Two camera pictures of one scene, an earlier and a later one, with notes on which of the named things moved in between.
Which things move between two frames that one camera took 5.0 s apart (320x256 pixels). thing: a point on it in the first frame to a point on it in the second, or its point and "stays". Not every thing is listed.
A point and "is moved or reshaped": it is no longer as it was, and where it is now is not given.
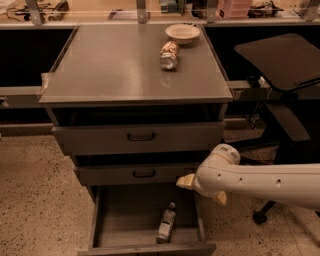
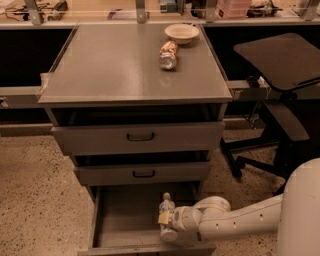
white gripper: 201,185 to 182,218
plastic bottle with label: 167,223 is moved or reshaped
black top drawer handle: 141,139 stays
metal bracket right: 210,11 stays
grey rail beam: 20,97 stays
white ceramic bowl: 183,33 stays
